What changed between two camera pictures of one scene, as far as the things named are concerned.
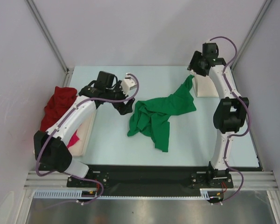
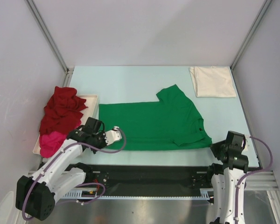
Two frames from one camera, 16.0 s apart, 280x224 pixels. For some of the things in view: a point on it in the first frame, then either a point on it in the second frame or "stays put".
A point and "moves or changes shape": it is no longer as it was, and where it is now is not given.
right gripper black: [196, 56] → [214, 148]
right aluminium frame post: [265, 6] stays put
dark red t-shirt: [57, 103] stays put
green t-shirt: [150, 117] moves or changes shape
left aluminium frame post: [52, 41] stays put
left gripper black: [122, 108] → [102, 134]
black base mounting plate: [151, 178] stays put
